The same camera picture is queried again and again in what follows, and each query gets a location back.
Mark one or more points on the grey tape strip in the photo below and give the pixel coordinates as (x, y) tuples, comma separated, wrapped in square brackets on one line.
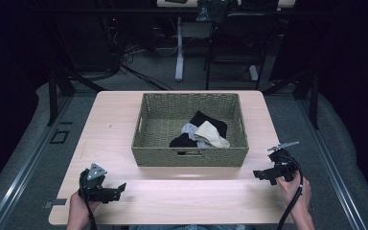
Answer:
[(57, 202)]

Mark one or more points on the black metal stand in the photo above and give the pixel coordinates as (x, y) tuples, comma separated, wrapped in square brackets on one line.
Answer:
[(313, 99), (53, 96)]

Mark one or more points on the person's right hand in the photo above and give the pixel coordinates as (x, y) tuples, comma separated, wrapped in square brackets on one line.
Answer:
[(292, 195)]

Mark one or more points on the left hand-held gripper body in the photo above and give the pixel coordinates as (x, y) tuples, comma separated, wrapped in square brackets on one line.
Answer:
[(93, 187)]

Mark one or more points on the large black cloth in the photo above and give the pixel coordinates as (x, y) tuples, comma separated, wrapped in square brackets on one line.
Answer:
[(215, 123)]

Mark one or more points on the short white desk foot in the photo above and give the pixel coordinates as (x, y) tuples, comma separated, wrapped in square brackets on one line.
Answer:
[(253, 73)]

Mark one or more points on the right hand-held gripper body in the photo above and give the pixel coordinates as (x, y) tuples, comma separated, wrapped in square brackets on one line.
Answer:
[(282, 161)]

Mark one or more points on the white desk leg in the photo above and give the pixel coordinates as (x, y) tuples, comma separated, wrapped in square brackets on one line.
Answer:
[(179, 51)]

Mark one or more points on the black chair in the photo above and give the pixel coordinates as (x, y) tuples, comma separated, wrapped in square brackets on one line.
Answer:
[(236, 41)]

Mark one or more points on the cream sock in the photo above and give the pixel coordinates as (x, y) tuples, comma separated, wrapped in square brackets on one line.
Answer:
[(211, 134)]

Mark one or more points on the grey sock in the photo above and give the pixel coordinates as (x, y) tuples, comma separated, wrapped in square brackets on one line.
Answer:
[(189, 130)]

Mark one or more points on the black floor tape square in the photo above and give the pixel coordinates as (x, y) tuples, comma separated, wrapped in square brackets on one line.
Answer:
[(59, 136)]

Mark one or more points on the dark hanging bag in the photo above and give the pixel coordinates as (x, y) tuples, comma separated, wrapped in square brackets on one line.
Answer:
[(211, 11)]

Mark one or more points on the light desk top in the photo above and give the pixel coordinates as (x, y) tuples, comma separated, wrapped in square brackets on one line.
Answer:
[(287, 3)]

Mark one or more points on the person's left hand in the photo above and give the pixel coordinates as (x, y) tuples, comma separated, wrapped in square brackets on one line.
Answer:
[(78, 206)]

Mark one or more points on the green woven basket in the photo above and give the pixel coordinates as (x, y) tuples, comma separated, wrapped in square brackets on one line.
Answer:
[(159, 127)]

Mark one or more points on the small black sock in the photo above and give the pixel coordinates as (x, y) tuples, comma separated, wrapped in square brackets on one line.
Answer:
[(182, 141)]

